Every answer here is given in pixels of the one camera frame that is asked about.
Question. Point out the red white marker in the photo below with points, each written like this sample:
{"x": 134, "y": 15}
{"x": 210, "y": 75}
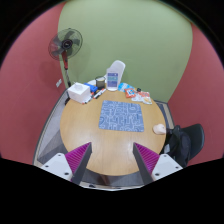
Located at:
{"x": 99, "y": 93}

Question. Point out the wall power outlet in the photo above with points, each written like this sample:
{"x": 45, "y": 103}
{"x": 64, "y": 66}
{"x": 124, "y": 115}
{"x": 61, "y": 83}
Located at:
{"x": 58, "y": 83}

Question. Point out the white chair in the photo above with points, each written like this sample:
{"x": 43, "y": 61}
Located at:
{"x": 117, "y": 67}

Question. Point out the blue patterned mouse pad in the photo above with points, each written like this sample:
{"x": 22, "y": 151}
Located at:
{"x": 121, "y": 116}

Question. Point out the black standing fan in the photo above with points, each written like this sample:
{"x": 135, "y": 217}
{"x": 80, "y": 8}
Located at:
{"x": 64, "y": 45}

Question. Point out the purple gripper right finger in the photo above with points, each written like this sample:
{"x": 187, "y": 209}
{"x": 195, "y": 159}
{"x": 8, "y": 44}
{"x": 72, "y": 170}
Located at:
{"x": 146, "y": 160}

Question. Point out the black backpack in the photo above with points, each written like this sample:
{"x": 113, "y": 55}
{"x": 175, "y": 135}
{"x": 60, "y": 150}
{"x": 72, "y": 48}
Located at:
{"x": 178, "y": 145}

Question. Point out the light blue packet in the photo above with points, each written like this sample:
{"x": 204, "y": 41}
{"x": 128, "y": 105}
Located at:
{"x": 123, "y": 86}

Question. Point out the beige computer mouse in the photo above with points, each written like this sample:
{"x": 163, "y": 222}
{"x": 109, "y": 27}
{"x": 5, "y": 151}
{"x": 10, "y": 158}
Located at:
{"x": 159, "y": 129}

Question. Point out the black mesh pen cup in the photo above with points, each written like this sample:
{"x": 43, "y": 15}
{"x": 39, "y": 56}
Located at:
{"x": 100, "y": 82}

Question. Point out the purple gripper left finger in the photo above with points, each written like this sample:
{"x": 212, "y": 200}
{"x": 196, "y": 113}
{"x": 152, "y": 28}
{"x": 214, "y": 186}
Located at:
{"x": 78, "y": 160}

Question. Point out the black office chair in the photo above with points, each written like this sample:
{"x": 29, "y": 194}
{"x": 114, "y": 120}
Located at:
{"x": 197, "y": 137}

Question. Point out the orange snack packet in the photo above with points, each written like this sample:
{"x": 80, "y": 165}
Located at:
{"x": 130, "y": 93}

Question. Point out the white snack packet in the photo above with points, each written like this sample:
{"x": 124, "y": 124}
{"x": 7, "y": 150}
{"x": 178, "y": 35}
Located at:
{"x": 143, "y": 97}

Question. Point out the white tissue box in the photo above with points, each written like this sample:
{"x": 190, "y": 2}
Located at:
{"x": 79, "y": 92}

